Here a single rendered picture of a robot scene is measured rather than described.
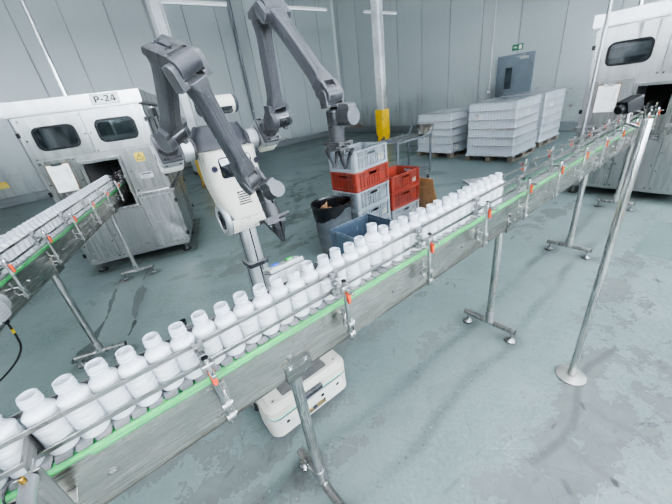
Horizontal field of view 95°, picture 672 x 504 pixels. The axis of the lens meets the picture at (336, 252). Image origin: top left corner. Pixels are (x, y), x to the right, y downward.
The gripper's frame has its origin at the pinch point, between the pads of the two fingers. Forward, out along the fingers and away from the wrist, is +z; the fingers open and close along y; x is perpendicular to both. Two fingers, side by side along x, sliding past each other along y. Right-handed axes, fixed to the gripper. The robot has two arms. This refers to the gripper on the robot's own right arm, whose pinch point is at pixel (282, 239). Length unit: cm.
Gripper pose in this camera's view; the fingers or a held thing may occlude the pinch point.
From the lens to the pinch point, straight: 116.7
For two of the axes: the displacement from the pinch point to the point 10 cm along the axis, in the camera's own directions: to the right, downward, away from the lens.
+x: -5.4, 0.5, 8.4
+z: 3.4, 9.2, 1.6
